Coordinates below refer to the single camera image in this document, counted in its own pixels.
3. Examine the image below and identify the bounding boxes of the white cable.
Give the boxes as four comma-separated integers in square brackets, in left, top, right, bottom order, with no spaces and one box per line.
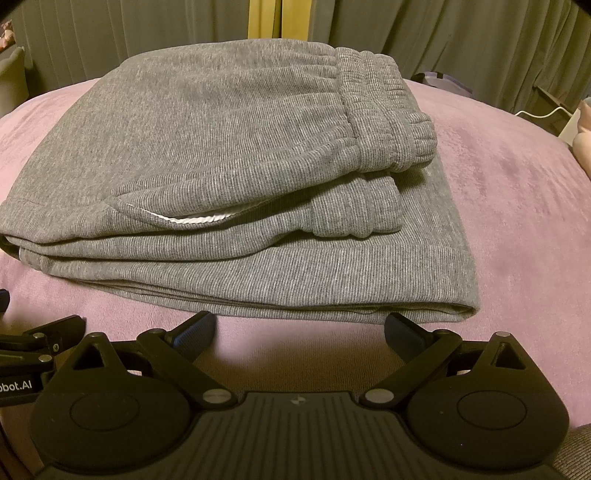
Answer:
[514,106,576,123]

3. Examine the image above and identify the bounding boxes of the yellow curtain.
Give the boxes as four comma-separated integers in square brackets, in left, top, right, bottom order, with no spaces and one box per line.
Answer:
[248,0,315,48]

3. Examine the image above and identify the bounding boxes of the wooden nightstand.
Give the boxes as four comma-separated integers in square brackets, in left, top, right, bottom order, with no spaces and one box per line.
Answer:
[536,85,579,136]

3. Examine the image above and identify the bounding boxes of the grey-green curtain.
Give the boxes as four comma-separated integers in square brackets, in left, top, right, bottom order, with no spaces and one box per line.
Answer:
[9,0,251,100]
[308,0,591,114]

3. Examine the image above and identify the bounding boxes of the grey pants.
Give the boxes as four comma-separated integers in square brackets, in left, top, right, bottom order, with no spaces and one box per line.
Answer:
[0,41,482,326]

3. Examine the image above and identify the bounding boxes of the white box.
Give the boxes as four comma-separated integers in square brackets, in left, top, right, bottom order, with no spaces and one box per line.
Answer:
[558,99,591,140]

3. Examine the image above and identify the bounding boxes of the pink bed sheet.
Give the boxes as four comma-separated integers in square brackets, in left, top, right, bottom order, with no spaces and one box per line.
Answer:
[0,76,591,444]

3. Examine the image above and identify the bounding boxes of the pale pink object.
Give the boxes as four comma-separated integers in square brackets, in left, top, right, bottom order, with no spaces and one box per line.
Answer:
[571,129,591,175]

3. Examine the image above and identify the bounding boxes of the person's grey clothing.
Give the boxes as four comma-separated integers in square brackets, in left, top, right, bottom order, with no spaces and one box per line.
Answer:
[551,414,591,480]

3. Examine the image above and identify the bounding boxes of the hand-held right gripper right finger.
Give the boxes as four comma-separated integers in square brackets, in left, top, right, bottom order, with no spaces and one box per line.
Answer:
[361,312,531,409]

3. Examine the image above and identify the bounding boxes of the dark bag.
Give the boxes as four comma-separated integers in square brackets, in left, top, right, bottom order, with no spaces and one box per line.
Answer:
[410,71,463,89]

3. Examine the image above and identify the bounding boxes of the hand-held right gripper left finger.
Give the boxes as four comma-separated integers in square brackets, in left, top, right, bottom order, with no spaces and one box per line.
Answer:
[68,311,235,411]

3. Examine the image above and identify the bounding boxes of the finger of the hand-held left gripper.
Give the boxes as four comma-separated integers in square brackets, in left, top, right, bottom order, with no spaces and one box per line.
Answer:
[0,288,88,370]

